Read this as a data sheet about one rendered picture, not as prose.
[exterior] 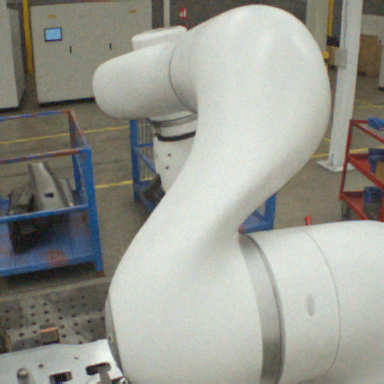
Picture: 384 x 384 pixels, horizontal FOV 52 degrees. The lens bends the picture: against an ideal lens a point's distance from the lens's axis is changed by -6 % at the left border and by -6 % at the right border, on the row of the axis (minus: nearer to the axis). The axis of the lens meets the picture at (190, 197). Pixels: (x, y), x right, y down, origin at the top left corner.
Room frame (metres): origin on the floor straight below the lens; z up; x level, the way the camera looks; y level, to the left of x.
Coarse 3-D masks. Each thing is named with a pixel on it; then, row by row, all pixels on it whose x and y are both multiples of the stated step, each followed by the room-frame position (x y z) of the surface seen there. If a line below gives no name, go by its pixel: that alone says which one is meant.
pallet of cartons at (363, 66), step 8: (360, 40) 13.26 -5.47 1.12; (368, 40) 12.94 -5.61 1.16; (376, 40) 13.01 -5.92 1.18; (360, 48) 13.21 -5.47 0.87; (368, 48) 12.91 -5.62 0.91; (376, 48) 13.03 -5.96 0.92; (360, 56) 13.19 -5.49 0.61; (368, 56) 12.88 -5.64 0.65; (376, 56) 13.04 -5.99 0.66; (360, 64) 13.17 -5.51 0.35; (368, 64) 12.89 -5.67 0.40; (376, 64) 13.06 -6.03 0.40; (360, 72) 13.49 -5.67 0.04; (368, 72) 12.90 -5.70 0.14; (376, 72) 13.07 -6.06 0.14
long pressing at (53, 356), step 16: (16, 352) 0.67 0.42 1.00; (32, 352) 0.67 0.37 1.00; (48, 352) 0.67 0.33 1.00; (64, 352) 0.68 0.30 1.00; (80, 352) 0.68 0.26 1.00; (96, 352) 0.68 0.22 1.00; (0, 368) 0.61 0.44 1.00; (16, 368) 0.61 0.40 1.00; (32, 368) 0.62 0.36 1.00; (48, 368) 0.62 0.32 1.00; (64, 368) 0.63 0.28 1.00; (80, 368) 0.63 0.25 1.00; (112, 368) 0.64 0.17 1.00
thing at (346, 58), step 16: (352, 0) 4.49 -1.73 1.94; (352, 16) 4.49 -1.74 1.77; (352, 32) 4.50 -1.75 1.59; (352, 48) 4.51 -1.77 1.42; (336, 64) 4.56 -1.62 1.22; (352, 64) 4.52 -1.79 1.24; (352, 80) 4.52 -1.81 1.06; (336, 96) 4.61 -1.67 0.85; (352, 96) 4.53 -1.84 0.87; (336, 112) 4.58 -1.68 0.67; (336, 128) 4.56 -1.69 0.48; (336, 144) 4.52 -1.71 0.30; (320, 160) 4.66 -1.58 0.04; (336, 160) 4.50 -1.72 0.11
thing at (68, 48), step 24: (144, 0) 8.75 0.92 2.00; (48, 24) 8.01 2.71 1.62; (72, 24) 8.20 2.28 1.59; (96, 24) 8.37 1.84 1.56; (120, 24) 8.55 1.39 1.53; (144, 24) 8.73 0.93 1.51; (48, 48) 8.00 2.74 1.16; (72, 48) 8.18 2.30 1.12; (96, 48) 8.36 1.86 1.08; (120, 48) 8.54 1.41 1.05; (48, 72) 7.99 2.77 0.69; (72, 72) 8.17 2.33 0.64; (48, 96) 7.97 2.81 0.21; (72, 96) 8.15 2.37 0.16
